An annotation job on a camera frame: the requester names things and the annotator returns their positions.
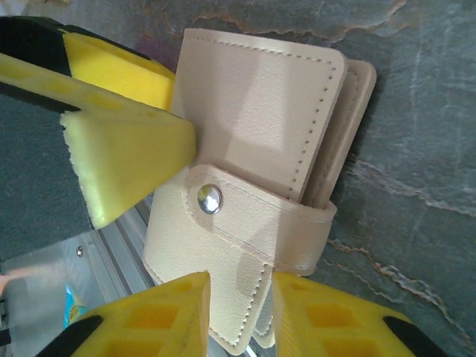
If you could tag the beige leather card holder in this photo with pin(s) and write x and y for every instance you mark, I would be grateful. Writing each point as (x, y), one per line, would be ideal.
(260, 111)

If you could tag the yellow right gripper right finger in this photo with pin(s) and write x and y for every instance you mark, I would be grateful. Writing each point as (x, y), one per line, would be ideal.
(334, 327)

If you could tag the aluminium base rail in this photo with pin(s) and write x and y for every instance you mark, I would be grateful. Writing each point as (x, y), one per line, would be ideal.
(111, 260)

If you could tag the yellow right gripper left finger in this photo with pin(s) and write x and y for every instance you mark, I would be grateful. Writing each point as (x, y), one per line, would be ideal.
(156, 327)

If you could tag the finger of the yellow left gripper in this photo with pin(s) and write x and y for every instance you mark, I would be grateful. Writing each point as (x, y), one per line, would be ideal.
(111, 70)
(111, 160)

